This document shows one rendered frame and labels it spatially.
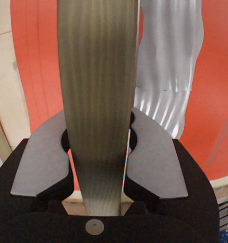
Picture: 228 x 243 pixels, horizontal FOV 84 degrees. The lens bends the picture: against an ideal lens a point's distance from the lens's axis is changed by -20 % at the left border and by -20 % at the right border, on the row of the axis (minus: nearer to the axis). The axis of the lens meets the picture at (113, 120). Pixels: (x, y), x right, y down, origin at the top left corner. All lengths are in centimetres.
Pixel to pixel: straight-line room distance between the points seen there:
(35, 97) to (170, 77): 15
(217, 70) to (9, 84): 25
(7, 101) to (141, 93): 17
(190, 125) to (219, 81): 7
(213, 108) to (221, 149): 10
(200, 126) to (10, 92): 26
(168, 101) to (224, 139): 15
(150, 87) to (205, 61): 8
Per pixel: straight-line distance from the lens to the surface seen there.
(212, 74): 21
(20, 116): 22
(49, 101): 19
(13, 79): 20
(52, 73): 17
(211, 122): 25
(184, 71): 18
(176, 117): 20
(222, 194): 45
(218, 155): 32
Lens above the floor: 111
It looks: 57 degrees down
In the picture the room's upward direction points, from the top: 176 degrees clockwise
